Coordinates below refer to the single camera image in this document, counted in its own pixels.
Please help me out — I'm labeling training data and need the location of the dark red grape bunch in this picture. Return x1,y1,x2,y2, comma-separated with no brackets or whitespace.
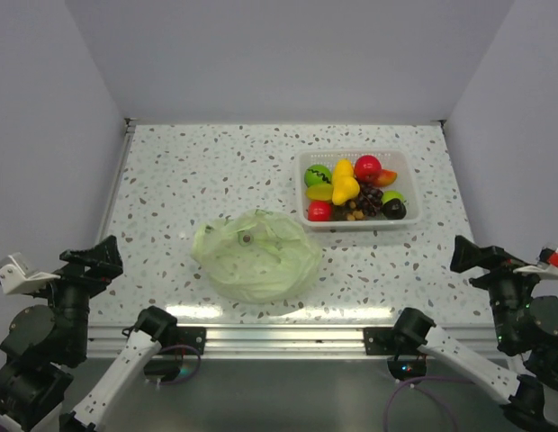
355,183,383,218

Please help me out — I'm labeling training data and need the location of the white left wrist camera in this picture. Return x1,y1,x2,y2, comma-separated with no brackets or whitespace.
0,253,60,295

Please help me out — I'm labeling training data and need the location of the red apple toy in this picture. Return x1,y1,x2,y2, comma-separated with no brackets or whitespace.
354,155,382,183

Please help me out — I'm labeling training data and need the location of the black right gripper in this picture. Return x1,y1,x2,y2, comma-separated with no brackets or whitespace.
449,232,553,347

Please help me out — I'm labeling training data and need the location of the green watermelon toy ball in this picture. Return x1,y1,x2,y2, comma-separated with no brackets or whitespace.
303,164,332,187

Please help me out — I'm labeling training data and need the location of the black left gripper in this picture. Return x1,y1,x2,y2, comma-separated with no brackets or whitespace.
25,234,122,358

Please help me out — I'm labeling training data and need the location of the aluminium table rail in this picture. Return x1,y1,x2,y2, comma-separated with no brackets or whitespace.
87,324,505,360

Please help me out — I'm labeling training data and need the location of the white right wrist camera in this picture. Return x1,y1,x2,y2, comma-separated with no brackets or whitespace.
514,247,558,280

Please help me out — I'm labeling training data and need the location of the red orange mango toy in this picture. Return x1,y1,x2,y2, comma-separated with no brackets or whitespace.
373,169,398,188

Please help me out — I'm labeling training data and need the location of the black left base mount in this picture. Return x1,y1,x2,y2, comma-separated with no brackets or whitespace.
143,327,207,386

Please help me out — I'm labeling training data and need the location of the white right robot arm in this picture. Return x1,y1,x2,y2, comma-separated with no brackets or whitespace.
391,235,558,431

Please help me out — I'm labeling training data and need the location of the white plastic mesh basket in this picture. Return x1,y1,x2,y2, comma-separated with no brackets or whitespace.
294,149,423,230

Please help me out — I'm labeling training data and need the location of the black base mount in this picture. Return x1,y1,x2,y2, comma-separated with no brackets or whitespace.
143,327,207,386
363,327,428,381

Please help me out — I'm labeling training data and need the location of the light green plastic bag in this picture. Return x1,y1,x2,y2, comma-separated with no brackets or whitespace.
191,209,322,304

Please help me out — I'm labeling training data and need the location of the red tomato toy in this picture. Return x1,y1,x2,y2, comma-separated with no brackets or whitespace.
307,201,333,222

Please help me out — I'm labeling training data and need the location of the yellow mango toy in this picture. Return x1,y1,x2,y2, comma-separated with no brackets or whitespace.
331,158,355,184

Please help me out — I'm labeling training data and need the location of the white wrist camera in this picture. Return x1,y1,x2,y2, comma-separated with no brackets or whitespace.
514,247,558,280
0,253,60,295

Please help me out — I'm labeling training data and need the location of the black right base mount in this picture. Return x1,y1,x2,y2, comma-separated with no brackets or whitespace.
363,327,428,381

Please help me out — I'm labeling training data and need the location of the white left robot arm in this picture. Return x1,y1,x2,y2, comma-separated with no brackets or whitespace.
0,235,178,431

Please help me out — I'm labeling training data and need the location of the brown longan bunch toy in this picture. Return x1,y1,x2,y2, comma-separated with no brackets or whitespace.
331,201,365,221

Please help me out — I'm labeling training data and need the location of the yellow green starfruit toy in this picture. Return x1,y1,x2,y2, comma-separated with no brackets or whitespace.
305,183,334,202

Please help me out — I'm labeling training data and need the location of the green apple toy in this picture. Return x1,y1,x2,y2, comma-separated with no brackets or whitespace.
382,190,405,204

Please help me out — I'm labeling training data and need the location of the yellow pear toy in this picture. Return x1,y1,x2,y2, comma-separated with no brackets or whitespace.
331,175,360,206

